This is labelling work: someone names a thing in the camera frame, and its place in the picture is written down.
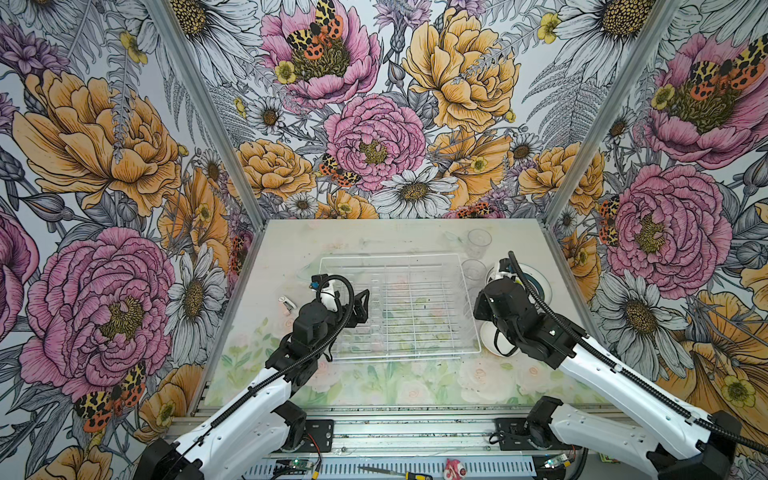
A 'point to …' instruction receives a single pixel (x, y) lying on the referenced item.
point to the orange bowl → (496, 342)
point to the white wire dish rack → (419, 305)
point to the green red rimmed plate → (539, 282)
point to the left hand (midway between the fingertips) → (354, 300)
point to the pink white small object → (453, 470)
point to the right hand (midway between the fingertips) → (482, 302)
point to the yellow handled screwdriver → (408, 475)
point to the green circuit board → (293, 466)
